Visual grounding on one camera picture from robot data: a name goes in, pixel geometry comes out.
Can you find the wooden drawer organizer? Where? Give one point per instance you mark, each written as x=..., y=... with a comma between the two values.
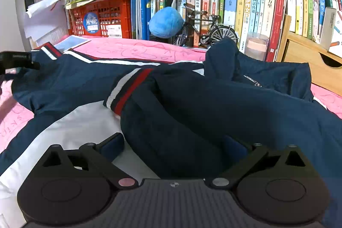
x=299, y=57

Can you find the pink mat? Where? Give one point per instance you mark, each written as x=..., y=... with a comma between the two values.
x=133, y=49

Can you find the navy white striped jacket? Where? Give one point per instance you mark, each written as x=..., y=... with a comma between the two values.
x=187, y=99

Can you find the blue white printed sheet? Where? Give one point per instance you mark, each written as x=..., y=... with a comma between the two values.
x=70, y=43

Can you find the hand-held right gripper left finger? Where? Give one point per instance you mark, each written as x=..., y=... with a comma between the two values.
x=113, y=145

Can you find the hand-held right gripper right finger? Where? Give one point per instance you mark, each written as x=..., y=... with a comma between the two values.
x=235, y=146

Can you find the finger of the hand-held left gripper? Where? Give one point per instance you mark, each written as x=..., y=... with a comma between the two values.
x=16, y=59

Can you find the white printed card box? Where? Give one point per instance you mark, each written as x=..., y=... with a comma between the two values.
x=328, y=27

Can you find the pink translucent cup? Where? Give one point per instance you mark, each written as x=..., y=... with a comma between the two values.
x=256, y=46

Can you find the red plastic crate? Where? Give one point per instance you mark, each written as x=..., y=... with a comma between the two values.
x=112, y=10

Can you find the black model bicycle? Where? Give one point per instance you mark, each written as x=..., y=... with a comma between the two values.
x=221, y=33

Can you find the loose white papers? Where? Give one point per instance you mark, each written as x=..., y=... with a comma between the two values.
x=45, y=19

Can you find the blue round plush ball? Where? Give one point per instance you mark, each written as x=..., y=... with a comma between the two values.
x=165, y=22

